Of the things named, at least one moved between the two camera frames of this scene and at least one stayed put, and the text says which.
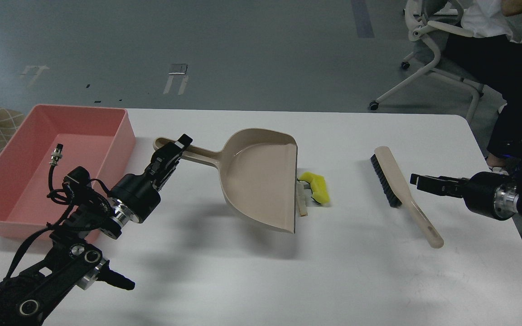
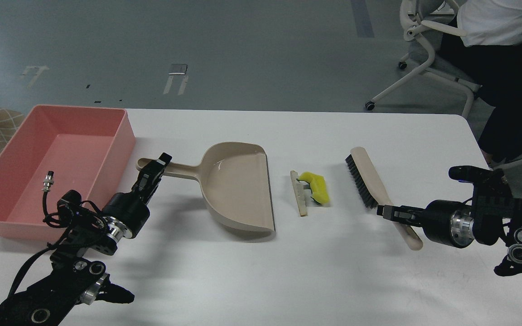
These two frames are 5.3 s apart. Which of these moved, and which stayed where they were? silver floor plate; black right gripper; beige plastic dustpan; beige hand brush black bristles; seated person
Moved: beige hand brush black bristles; beige plastic dustpan; black right gripper
Stayed: silver floor plate; seated person
